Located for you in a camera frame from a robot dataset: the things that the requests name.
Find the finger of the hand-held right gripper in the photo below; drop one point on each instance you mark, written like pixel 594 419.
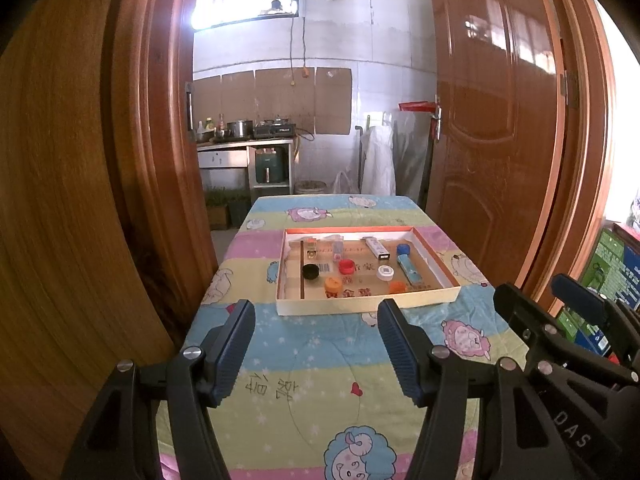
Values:
pixel 520 310
pixel 580 294

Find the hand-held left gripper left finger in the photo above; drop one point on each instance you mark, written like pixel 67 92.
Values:
pixel 231 355

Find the green printed carton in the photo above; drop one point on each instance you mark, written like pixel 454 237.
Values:
pixel 582 332
pixel 615 270

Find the white round cap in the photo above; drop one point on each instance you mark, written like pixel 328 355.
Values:
pixel 385 273

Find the cardboard wall covering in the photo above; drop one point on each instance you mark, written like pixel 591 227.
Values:
pixel 280 95

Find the steel kitchen counter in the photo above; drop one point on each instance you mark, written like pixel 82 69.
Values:
pixel 222 157

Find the light blue slim pack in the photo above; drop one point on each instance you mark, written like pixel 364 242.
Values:
pixel 410 269

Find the metal door hinge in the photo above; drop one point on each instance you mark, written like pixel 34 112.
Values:
pixel 570 90

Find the white plastic bag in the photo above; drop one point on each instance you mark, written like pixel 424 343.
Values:
pixel 342 185

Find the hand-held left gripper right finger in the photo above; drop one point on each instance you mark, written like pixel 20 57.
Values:
pixel 400 355

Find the black bottle cap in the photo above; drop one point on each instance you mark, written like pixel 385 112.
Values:
pixel 310 272

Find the small clear plastic case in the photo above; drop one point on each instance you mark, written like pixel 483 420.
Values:
pixel 339 248

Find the shallow cardboard box orange rim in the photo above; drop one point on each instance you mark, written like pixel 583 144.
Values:
pixel 365 305

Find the wooden door with latch plate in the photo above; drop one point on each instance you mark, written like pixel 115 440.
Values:
pixel 60 210

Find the thin brown strip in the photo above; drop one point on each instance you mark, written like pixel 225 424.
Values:
pixel 302 290

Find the blue bottle cap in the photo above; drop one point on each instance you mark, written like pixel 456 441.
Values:
pixel 403 249

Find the red paper strip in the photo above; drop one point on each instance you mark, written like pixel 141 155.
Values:
pixel 415 106

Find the red bottle cap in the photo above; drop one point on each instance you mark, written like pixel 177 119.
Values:
pixel 346 266

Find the black induction cooker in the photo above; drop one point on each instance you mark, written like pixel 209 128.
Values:
pixel 272 131

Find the white patterned cigarette box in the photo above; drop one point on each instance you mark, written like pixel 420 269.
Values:
pixel 377 249

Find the metal latch plate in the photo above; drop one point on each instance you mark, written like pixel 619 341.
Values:
pixel 189 110

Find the clear plastic sheeting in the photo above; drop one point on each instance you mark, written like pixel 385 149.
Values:
pixel 380 160

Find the steel cooking pot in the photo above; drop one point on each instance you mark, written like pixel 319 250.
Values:
pixel 240 129

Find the crate with green plants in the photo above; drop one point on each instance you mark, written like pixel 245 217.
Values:
pixel 220 215

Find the pale round bucket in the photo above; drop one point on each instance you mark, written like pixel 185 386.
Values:
pixel 310 187

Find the orange bottle cap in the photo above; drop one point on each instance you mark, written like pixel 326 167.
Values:
pixel 332 286
pixel 397 287

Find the green kitchen appliance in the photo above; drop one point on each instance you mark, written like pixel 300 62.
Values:
pixel 270 165

